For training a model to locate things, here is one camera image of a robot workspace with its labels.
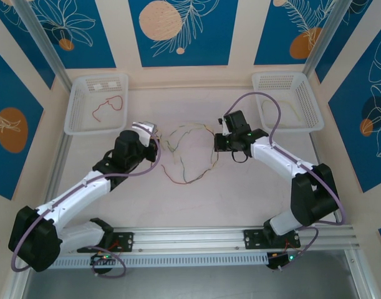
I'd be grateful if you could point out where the red thin wire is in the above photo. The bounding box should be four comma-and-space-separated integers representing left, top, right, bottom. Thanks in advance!
92, 95, 124, 123

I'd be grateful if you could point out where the grey metal panel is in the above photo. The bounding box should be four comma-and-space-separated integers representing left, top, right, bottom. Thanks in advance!
21, 267, 358, 299

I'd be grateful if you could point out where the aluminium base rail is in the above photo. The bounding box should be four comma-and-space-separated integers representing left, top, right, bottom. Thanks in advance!
17, 225, 361, 256

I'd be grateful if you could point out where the yellow green thin wire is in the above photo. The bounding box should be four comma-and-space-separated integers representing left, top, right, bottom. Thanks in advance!
183, 124, 222, 184

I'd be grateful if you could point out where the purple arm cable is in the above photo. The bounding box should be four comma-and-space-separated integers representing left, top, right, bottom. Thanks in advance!
223, 92, 348, 272
10, 129, 163, 278

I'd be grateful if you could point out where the aluminium frame post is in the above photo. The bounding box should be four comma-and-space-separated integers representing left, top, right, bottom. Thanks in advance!
14, 0, 73, 94
304, 0, 345, 77

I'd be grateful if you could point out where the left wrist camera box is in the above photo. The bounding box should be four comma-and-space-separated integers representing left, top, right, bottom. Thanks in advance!
130, 121, 159, 148

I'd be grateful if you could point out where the white perforated plastic basket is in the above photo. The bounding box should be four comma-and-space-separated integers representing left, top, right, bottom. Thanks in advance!
251, 72, 325, 131
63, 73, 130, 136

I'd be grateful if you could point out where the grey slotted cable duct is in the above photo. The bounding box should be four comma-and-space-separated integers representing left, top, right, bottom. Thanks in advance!
29, 252, 269, 269

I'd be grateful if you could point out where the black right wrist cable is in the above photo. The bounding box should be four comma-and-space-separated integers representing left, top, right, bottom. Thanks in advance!
231, 150, 251, 163

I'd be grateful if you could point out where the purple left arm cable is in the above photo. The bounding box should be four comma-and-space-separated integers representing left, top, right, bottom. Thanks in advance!
10, 129, 163, 278

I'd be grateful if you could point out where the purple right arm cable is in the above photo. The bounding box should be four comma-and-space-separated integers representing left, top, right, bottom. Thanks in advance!
223, 92, 348, 272

